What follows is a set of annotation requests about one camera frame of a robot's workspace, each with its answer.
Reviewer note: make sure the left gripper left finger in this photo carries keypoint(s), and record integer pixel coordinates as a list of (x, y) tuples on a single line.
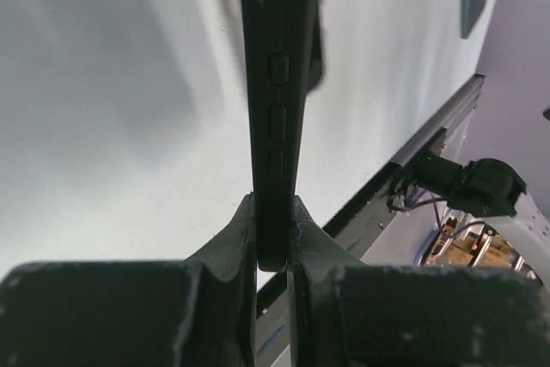
[(194, 312)]

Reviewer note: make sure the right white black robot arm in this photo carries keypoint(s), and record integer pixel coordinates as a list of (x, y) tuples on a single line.
[(488, 188)]

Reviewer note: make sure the right aluminium frame post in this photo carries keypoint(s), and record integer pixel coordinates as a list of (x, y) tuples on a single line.
[(446, 119)]

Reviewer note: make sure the white-edged black smartphone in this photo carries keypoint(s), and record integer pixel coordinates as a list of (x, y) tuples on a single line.
[(316, 63)]

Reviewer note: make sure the black phone case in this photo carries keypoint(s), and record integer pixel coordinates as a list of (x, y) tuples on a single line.
[(278, 37)]

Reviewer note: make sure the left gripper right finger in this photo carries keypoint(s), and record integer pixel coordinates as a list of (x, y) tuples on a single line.
[(346, 313)]

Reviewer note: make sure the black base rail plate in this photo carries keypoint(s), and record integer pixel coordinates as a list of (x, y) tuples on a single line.
[(355, 230)]

